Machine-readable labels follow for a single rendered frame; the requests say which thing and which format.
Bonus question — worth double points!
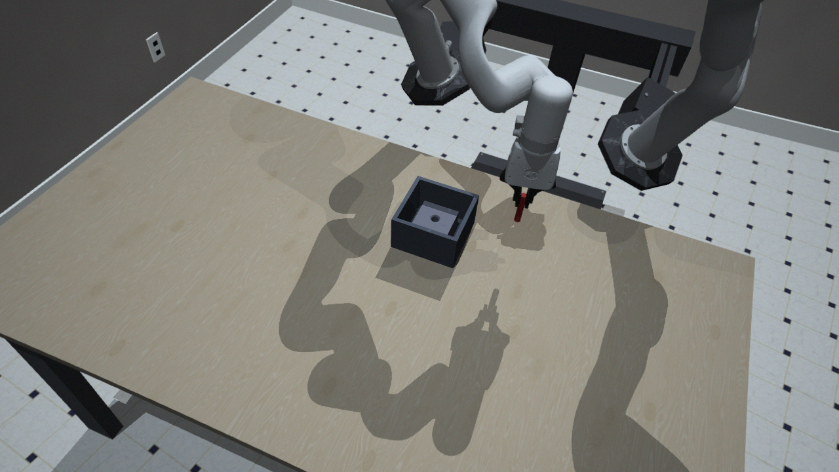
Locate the red cylindrical peg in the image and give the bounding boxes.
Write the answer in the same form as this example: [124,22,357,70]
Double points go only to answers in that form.
[514,193,527,222]

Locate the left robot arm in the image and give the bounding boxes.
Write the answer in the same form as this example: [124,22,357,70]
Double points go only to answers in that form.
[620,0,764,170]

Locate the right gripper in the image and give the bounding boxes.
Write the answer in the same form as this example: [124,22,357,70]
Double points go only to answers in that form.
[499,137,560,208]

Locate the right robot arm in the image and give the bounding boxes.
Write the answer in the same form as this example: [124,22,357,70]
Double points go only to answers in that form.
[386,0,573,154]

